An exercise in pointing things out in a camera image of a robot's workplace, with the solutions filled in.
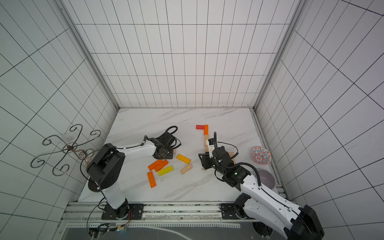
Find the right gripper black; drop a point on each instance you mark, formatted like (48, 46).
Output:
(207, 160)

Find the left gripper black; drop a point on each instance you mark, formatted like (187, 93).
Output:
(169, 156)

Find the orange block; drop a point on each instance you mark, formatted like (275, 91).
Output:
(206, 130)
(155, 164)
(152, 180)
(161, 165)

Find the amber yellow block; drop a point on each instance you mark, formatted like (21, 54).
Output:
(184, 159)

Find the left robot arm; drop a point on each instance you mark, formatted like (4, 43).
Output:
(105, 168)

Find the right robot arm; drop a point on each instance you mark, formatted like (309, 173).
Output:
(259, 202)

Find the patterned red blue plate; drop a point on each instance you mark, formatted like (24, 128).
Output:
(261, 156)

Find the purple bowl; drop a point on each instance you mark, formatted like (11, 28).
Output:
(267, 178)

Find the black round plate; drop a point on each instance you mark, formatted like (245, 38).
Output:
(93, 186)

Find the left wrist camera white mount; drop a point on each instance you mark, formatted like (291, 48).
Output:
(168, 140)

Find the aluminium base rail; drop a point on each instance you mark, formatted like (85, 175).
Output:
(161, 214)

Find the metal scroll wall ornament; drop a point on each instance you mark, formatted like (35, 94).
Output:
(68, 147)

